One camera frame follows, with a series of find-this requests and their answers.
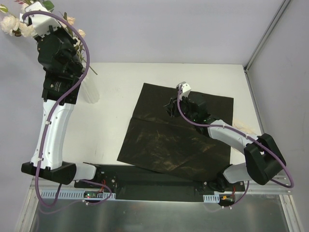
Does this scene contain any cream ribbon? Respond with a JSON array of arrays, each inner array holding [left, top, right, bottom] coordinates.
[[232, 119, 257, 135]]

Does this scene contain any right aluminium frame post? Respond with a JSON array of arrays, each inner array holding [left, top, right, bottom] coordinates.
[[244, 0, 292, 73]]

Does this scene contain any left white cable duct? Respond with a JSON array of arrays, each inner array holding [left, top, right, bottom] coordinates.
[[41, 189, 116, 201]]

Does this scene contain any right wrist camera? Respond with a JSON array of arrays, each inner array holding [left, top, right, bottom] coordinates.
[[176, 82, 191, 100]]

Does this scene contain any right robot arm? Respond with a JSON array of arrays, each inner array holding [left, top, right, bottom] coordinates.
[[164, 94, 286, 192]]

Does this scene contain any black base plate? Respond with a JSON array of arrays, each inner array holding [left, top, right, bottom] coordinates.
[[73, 163, 249, 203]]

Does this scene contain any pink and white flower bouquet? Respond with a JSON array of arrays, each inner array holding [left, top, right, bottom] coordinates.
[[15, 0, 55, 11]]

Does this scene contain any peach rosebud flower stem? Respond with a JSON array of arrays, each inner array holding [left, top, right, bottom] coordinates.
[[62, 12, 86, 64]]

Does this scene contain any white peony flower stem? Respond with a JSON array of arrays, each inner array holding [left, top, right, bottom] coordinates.
[[0, 4, 36, 37]]

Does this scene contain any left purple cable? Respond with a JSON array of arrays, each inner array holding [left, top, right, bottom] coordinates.
[[18, 11, 113, 214]]

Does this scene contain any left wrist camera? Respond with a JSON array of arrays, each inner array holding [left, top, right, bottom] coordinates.
[[19, 1, 62, 37]]

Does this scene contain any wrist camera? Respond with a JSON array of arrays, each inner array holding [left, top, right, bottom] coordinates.
[[19, 1, 62, 37], [176, 82, 191, 100]]

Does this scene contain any white cable duct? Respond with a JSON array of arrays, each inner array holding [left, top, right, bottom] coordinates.
[[203, 194, 220, 203], [41, 189, 116, 201]]

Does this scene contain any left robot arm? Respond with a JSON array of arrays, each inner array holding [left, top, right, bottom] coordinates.
[[21, 29, 102, 188]]

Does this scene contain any aluminium rail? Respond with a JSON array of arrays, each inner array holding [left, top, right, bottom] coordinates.
[[247, 175, 293, 195]]

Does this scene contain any right white cable duct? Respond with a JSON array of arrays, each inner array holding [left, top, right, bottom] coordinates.
[[203, 194, 220, 203]]

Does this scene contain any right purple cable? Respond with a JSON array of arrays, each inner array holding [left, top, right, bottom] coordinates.
[[177, 84, 295, 212]]

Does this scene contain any white ribbed vase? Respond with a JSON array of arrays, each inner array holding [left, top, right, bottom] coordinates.
[[80, 73, 100, 104]]

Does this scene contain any purple cable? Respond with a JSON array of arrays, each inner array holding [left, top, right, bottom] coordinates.
[[177, 84, 295, 212], [18, 11, 113, 214]]

